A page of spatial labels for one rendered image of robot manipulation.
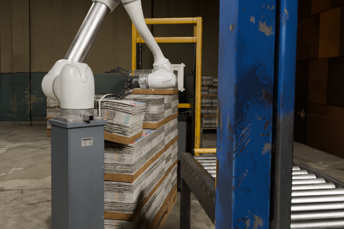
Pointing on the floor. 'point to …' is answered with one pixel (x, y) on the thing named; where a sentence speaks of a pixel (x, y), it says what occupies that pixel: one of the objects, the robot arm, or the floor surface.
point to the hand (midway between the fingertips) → (108, 83)
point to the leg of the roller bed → (185, 205)
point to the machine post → (256, 99)
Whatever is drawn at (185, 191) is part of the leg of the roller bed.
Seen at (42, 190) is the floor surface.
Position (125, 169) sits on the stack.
